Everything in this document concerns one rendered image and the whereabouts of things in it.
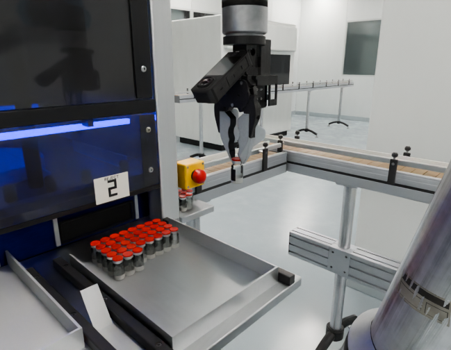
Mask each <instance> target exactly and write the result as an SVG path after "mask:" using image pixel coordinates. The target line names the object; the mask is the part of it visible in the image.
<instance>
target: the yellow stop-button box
mask: <svg viewBox="0 0 451 350"><path fill-rule="evenodd" d="M196 169H203V170H204V161H203V160H199V159H196V158H191V157H188V156H187V157H184V158H178V159H177V173H178V188H182V189H185V190H188V189H190V188H195V187H197V186H200V185H203V184H204V182H203V183H202V184H198V183H195V182H194V181H193V179H192V175H193V173H194V171H195V170H196Z"/></svg>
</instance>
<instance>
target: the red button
mask: <svg viewBox="0 0 451 350"><path fill-rule="evenodd" d="M192 179H193V181H194V182H195V183H198V184H202V183H203V182H204V181H205V180H206V172H205V171H204V170H203V169H196V170H195V171H194V173H193V175H192Z"/></svg>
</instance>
